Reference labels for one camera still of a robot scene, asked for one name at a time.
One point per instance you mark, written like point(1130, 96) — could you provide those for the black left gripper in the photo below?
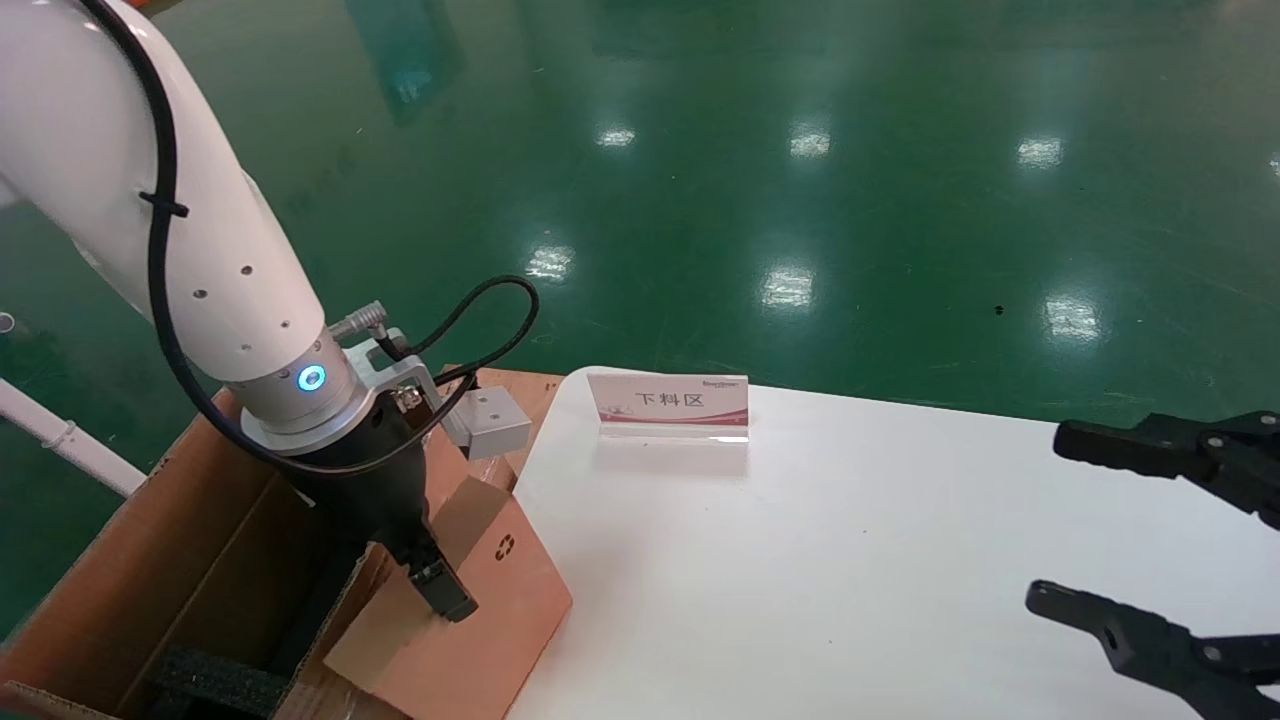
point(380, 500)

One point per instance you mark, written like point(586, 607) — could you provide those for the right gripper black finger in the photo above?
point(1150, 450)
point(1130, 630)

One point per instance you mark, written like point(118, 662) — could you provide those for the small cardboard box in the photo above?
point(470, 660)

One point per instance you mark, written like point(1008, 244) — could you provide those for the large open cardboard box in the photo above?
point(150, 540)

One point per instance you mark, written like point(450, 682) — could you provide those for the black foam pad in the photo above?
point(215, 685)

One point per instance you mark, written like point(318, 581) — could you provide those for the acrylic sign with red text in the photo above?
point(670, 400)

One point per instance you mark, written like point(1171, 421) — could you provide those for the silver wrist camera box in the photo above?
point(490, 425)

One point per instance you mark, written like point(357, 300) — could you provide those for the silver camera mount bracket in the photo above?
point(395, 375)

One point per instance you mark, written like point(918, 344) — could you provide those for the white vertical post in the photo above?
point(70, 440)

